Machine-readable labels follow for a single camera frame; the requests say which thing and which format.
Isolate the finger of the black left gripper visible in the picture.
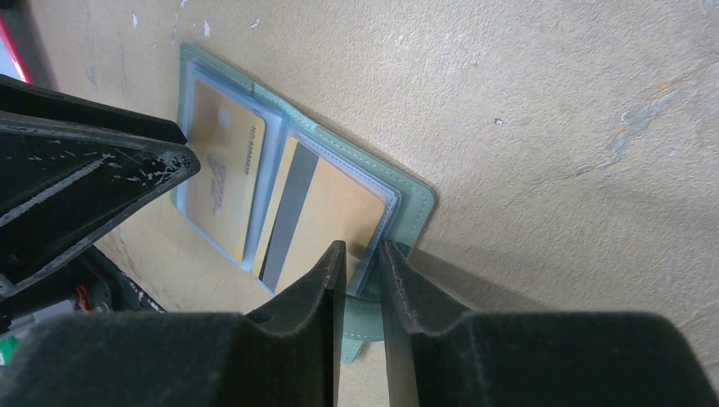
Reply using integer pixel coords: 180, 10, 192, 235
1, 112, 200, 298
1, 75, 187, 144

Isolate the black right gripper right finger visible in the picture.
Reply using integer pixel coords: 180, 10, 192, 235
379, 241, 718, 406

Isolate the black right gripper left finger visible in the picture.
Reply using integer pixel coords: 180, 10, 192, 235
1, 241, 346, 406

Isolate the green leather card holder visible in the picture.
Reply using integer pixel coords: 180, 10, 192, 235
171, 43, 436, 364

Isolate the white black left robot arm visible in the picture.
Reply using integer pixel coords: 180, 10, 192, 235
1, 75, 201, 332

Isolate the pink framed whiteboard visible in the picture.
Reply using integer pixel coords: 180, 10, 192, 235
1, 17, 34, 84

